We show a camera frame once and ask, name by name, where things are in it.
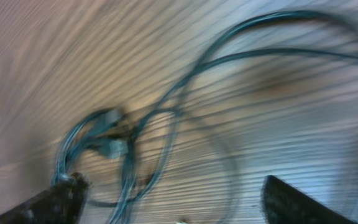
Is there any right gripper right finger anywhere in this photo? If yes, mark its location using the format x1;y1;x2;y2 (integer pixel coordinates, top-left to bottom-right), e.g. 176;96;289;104
262;175;357;224

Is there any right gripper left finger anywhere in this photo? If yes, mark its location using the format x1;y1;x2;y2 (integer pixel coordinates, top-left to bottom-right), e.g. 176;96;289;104
0;172;90;224

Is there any black USB cable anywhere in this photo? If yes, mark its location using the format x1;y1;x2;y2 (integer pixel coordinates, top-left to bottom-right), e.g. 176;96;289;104
50;9;358;224

